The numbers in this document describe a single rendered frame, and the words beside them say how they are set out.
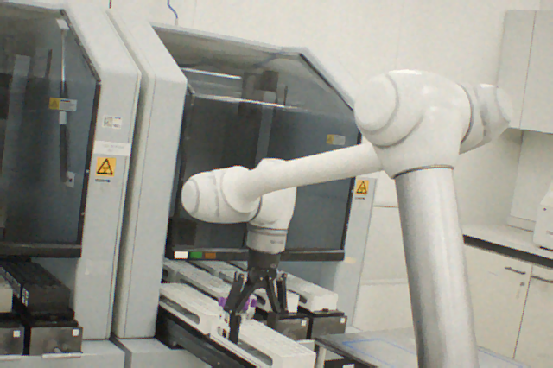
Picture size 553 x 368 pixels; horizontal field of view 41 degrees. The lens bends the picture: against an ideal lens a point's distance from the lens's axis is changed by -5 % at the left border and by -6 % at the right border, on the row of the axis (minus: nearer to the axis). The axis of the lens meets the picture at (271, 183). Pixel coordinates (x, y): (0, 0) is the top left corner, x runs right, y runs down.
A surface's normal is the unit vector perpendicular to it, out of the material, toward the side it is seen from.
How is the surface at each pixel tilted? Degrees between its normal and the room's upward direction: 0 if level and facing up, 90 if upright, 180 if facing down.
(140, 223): 90
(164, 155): 90
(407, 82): 43
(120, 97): 90
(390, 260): 90
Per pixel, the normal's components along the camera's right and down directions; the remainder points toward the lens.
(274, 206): 0.55, 0.26
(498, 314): -0.81, -0.06
